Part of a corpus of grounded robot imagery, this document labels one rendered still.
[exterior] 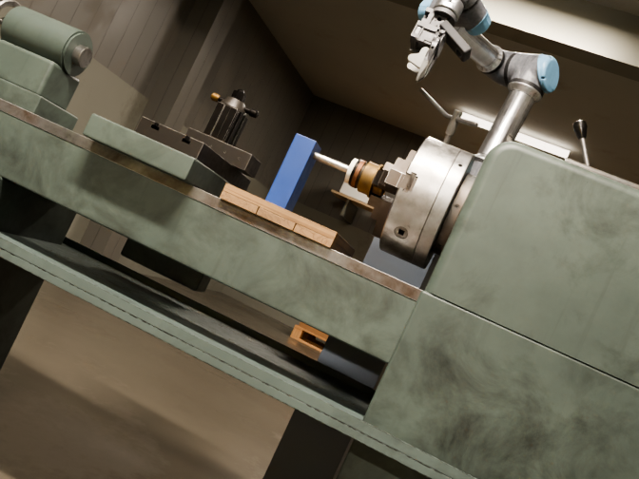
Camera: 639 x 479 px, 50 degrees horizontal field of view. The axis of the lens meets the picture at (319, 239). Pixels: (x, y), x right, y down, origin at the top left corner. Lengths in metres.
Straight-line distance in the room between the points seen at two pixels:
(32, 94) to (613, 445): 1.68
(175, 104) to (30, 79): 4.44
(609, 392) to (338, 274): 0.63
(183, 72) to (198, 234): 4.93
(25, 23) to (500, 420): 1.65
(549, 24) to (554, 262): 3.41
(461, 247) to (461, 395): 0.32
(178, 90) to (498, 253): 5.22
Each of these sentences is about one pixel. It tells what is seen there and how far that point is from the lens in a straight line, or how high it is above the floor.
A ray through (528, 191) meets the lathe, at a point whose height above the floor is 1.16.
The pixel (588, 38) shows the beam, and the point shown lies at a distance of 4.82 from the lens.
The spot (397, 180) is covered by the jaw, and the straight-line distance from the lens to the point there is 1.66.
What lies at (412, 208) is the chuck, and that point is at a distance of 1.63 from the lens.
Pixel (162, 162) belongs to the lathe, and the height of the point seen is 0.88.
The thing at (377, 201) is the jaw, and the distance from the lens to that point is 1.79.
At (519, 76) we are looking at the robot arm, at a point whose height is 1.64.
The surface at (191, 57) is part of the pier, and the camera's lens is 6.59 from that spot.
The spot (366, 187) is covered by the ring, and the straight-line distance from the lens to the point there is 1.77.
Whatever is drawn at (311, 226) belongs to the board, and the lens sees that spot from 1.61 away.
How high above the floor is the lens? 0.80
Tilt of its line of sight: 3 degrees up
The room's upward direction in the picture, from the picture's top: 25 degrees clockwise
